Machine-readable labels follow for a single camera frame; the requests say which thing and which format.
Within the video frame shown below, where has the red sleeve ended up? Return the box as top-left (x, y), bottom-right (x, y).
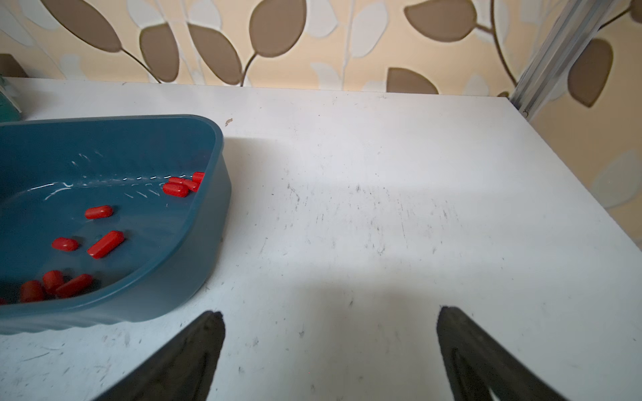
top-left (192, 171), bottom-right (205, 183)
top-left (168, 177), bottom-right (200, 192)
top-left (19, 280), bottom-right (46, 303)
top-left (162, 182), bottom-right (191, 198)
top-left (51, 237), bottom-right (80, 252)
top-left (42, 270), bottom-right (65, 295)
top-left (87, 231), bottom-right (125, 259)
top-left (85, 205), bottom-right (114, 220)
top-left (55, 274), bottom-right (94, 298)

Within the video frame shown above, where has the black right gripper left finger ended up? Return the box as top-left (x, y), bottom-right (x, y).
top-left (97, 311), bottom-right (226, 400)

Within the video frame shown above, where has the teal plastic storage box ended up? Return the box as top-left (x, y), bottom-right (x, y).
top-left (1, 115), bottom-right (232, 335)

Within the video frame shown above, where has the green tool case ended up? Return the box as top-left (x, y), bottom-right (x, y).
top-left (0, 76), bottom-right (23, 124)

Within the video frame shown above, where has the aluminium frame post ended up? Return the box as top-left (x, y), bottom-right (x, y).
top-left (510, 1), bottom-right (619, 121)

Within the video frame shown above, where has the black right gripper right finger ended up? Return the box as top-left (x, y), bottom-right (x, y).
top-left (436, 307), bottom-right (564, 400)

